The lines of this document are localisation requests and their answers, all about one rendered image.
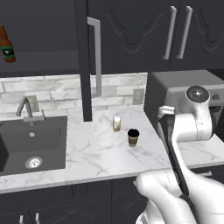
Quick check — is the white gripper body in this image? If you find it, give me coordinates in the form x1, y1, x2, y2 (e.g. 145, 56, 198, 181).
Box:
157, 106, 176, 120

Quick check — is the dark carved cabinet door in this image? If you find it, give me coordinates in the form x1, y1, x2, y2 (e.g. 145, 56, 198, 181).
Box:
169, 0, 224, 72
87, 0, 181, 75

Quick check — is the open dark cabinet door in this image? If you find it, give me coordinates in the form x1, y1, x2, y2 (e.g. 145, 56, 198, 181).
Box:
73, 0, 94, 123

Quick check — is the grey microwave oven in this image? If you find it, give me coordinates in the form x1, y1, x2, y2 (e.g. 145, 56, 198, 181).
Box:
143, 69, 224, 142

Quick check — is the brown coffee cup black lid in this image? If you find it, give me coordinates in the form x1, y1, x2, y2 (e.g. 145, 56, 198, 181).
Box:
127, 128, 141, 149

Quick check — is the small glass with beige drink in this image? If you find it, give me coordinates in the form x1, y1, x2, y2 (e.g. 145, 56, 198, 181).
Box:
112, 115, 123, 133

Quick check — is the dark lower cupboard door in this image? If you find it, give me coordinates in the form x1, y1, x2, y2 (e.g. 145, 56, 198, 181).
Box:
28, 199, 114, 224
111, 176, 148, 224
0, 210, 32, 224

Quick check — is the dark grey sink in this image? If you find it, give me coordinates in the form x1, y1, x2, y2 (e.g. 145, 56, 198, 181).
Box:
0, 115, 68, 177

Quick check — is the grey tap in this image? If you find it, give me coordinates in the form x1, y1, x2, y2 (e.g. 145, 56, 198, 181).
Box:
15, 96, 46, 123

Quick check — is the dark drawer front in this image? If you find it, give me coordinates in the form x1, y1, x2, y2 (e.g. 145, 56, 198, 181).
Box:
0, 179, 114, 214

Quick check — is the brown beer bottle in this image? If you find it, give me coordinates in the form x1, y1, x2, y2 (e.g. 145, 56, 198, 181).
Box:
0, 24, 17, 64

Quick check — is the grey wall outlet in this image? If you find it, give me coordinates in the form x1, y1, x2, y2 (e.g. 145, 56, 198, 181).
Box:
24, 94, 40, 114
132, 87, 146, 106

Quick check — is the grey bar cabinet handle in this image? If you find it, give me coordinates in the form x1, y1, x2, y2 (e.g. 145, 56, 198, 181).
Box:
162, 5, 178, 60
176, 5, 193, 60

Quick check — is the grey handle of open door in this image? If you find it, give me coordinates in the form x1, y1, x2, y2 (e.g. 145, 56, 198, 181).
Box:
87, 17, 102, 99

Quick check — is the open dark wall cabinet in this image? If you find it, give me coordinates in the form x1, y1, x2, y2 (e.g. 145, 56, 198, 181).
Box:
0, 0, 82, 79

